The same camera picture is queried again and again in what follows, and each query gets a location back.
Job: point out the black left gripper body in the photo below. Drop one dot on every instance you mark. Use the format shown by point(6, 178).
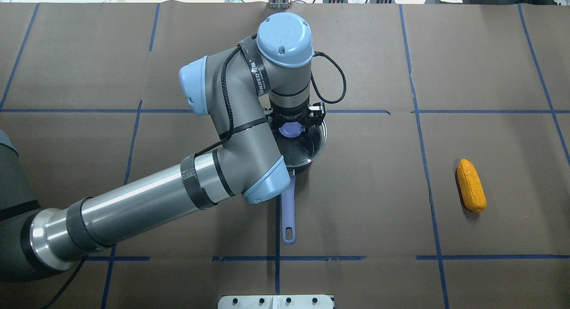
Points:
point(289, 117)

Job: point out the glass lid blue knob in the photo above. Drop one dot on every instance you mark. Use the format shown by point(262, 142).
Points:
point(301, 145)

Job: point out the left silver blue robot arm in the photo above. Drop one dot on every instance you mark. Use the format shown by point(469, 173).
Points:
point(249, 92)

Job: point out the yellow corn cob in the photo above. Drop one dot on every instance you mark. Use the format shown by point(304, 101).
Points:
point(470, 186)

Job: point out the dark blue saucepan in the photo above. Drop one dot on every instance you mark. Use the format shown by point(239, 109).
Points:
point(287, 202)

